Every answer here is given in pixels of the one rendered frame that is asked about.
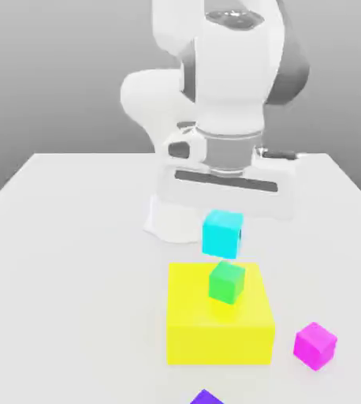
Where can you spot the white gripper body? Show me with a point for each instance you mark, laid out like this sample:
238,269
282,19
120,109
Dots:
262,202

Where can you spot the small cyan cube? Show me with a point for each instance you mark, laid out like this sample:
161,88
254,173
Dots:
220,235

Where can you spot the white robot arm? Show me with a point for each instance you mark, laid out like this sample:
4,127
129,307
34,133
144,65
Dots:
231,82

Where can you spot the small green cube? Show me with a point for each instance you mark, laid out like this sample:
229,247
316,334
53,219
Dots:
226,284

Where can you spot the small magenta cube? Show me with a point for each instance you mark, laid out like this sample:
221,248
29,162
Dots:
314,345

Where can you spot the small purple cube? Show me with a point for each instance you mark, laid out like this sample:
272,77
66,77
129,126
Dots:
206,398

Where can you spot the large yellow box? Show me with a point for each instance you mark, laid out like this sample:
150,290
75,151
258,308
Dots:
199,334

